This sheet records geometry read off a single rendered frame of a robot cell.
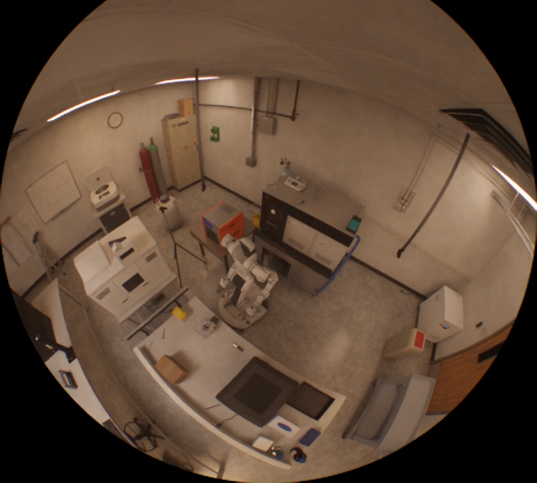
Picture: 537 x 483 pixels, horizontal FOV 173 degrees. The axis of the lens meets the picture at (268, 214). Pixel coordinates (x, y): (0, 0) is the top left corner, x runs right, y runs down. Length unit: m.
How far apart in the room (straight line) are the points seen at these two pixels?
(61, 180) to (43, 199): 0.60
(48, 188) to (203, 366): 4.15
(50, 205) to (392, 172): 6.16
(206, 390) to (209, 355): 0.34
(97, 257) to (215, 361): 1.38
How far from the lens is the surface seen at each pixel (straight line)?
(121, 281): 1.83
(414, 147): 2.68
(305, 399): 1.82
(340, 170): 2.85
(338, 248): 2.05
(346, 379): 2.97
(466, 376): 3.51
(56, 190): 4.53
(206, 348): 1.77
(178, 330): 1.87
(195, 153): 4.84
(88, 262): 1.89
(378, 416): 3.16
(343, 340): 2.97
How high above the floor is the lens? 2.63
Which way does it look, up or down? 41 degrees down
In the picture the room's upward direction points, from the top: 7 degrees clockwise
